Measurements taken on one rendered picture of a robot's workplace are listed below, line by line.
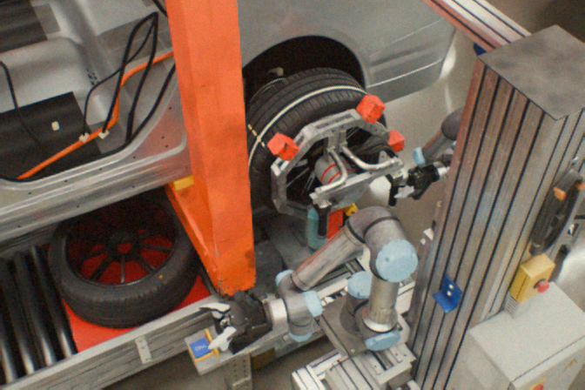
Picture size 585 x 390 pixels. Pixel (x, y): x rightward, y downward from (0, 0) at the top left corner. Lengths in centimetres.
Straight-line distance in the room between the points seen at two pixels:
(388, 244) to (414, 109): 269
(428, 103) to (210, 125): 264
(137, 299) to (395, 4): 168
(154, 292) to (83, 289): 30
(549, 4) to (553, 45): 409
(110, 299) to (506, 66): 200
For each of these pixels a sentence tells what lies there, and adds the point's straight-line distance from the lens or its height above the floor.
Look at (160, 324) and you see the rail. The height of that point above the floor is 39.
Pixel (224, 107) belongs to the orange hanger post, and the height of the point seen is 156.
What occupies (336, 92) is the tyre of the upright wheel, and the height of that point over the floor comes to 117.
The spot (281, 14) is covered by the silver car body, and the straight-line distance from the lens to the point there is 275.
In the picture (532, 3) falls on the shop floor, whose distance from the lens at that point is 577.
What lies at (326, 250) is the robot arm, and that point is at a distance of 209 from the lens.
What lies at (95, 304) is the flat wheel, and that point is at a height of 47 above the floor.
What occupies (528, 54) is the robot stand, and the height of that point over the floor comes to 203.
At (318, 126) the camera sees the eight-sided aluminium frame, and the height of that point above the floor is 111.
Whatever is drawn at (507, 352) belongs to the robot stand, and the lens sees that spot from 207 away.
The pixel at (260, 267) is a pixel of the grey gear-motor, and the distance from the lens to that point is 317.
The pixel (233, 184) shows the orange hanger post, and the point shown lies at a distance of 240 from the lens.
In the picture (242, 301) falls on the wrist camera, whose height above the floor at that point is 132.
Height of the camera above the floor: 298
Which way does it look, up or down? 47 degrees down
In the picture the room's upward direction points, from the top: straight up
